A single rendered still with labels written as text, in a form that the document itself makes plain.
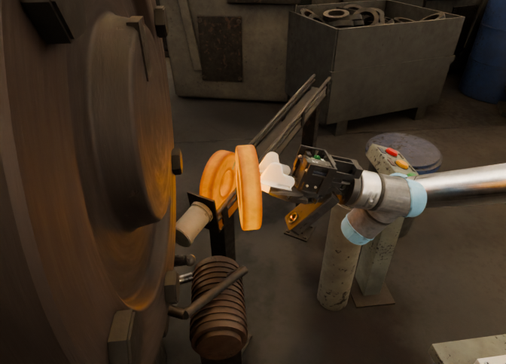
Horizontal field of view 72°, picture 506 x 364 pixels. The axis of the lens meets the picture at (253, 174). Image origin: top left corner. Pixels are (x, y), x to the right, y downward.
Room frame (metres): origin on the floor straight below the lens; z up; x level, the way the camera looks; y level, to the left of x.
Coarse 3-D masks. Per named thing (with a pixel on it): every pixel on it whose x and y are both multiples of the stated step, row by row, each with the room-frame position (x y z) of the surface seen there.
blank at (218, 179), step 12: (216, 156) 0.69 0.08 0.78; (228, 156) 0.71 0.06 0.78; (216, 168) 0.66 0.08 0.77; (228, 168) 0.70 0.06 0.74; (204, 180) 0.64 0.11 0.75; (216, 180) 0.65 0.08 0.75; (228, 180) 0.72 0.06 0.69; (204, 192) 0.63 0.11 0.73; (216, 192) 0.65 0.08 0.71; (228, 192) 0.70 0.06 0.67; (216, 204) 0.64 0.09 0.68
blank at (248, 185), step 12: (240, 156) 0.50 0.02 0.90; (252, 156) 0.50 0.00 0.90; (240, 168) 0.48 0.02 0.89; (252, 168) 0.48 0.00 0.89; (240, 180) 0.47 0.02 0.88; (252, 180) 0.46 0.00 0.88; (240, 192) 0.47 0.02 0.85; (252, 192) 0.45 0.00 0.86; (240, 204) 0.51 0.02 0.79; (252, 204) 0.44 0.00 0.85; (240, 216) 0.49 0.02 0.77; (252, 216) 0.44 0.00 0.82; (252, 228) 0.45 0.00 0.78
